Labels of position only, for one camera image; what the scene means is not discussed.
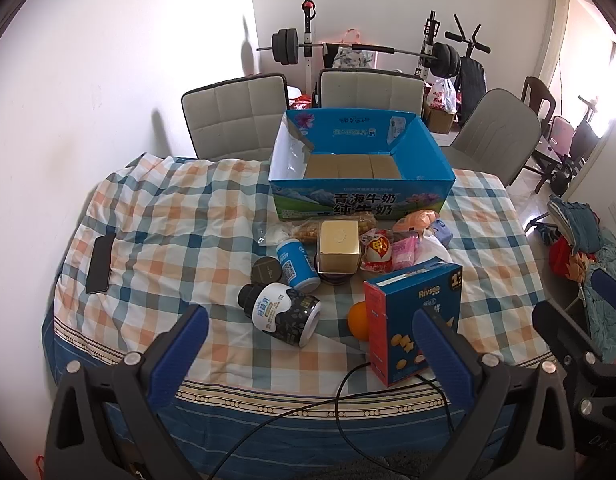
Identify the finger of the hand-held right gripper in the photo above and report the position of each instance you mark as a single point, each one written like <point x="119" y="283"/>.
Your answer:
<point x="563" y="332"/>
<point x="610" y="287"/>

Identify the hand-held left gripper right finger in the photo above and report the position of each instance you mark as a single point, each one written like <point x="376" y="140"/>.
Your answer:
<point x="438" y="352"/>

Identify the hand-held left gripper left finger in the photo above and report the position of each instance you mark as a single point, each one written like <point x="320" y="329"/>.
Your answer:
<point x="180" y="355"/>

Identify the blue biscuit box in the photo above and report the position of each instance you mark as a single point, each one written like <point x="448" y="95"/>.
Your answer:
<point x="413" y="320"/>

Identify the pink packet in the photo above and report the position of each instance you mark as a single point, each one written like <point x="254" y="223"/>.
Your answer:
<point x="405" y="252"/>

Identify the black and white bottle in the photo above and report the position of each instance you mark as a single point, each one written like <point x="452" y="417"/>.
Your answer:
<point x="283" y="312"/>

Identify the red egg toy packet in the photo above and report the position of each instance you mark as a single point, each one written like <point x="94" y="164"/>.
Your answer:
<point x="378" y="251"/>

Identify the light blue pack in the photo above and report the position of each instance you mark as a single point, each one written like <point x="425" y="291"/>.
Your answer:
<point x="440" y="232"/>

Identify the dark purple round jar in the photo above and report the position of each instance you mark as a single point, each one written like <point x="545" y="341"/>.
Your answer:
<point x="267" y="270"/>

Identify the orange packet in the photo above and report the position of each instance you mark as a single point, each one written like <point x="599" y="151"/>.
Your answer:
<point x="413" y="221"/>

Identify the gold box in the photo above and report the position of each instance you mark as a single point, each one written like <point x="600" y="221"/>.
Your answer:
<point x="339" y="247"/>

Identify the white bottle with blue label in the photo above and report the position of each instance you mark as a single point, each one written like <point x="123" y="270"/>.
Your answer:
<point x="298" y="265"/>

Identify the blue cardboard box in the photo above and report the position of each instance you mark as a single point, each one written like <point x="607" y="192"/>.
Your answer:
<point x="308" y="200"/>

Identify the red cloth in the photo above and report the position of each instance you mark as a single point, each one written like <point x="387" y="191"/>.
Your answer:
<point x="563" y="260"/>

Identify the teal clothes pile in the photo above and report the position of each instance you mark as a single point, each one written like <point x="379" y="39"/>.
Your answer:
<point x="585" y="230"/>

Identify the orange fruit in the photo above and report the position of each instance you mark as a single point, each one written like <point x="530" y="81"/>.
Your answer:
<point x="357" y="322"/>

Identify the black phone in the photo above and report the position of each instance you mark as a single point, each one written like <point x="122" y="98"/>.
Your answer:
<point x="100" y="265"/>

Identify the pink stroller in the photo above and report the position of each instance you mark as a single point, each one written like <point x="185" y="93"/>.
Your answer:
<point x="563" y="135"/>

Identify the clear bag of peanuts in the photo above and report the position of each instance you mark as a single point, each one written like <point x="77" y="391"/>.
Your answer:
<point x="305" y="230"/>

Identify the grey plastic chair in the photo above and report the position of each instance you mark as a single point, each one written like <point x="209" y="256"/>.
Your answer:
<point x="493" y="135"/>

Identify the brown wooden chair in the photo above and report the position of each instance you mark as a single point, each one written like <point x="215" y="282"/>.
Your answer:
<point x="535" y="95"/>

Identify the brown cardboard box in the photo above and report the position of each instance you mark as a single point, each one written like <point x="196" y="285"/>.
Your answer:
<point x="440" y="121"/>

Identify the grey padded chair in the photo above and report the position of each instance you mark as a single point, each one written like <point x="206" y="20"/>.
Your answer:
<point x="228" y="115"/>
<point x="368" y="90"/>

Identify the black exercise bench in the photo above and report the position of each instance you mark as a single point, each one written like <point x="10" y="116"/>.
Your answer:
<point x="472" y="80"/>

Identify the white and red plastic bag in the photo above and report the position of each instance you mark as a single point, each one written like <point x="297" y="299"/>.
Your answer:
<point x="442" y="94"/>

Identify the barbell on rack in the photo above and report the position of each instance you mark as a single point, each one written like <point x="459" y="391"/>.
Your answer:
<point x="309" y="67"/>

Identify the black barbell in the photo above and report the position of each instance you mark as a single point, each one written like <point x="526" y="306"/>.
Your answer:
<point x="288" y="46"/>

